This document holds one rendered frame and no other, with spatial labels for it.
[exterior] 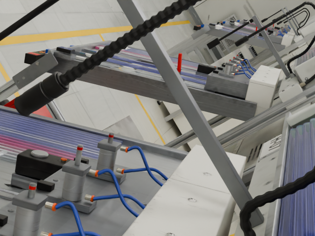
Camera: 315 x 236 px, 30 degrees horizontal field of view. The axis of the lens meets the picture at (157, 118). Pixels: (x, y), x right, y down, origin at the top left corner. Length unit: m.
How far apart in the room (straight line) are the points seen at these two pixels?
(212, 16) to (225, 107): 7.45
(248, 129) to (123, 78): 0.43
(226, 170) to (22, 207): 0.23
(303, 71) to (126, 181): 1.13
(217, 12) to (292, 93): 7.51
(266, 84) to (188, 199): 1.21
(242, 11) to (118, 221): 8.64
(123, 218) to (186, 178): 0.13
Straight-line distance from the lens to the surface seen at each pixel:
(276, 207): 0.55
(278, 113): 1.80
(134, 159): 1.03
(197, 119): 0.63
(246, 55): 8.01
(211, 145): 0.63
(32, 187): 0.53
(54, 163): 0.81
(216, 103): 1.84
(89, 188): 0.70
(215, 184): 0.73
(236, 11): 9.22
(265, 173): 0.86
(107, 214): 0.63
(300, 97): 1.78
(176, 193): 0.67
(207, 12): 9.28
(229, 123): 5.18
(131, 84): 1.89
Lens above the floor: 1.50
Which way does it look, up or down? 17 degrees down
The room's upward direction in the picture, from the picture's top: 60 degrees clockwise
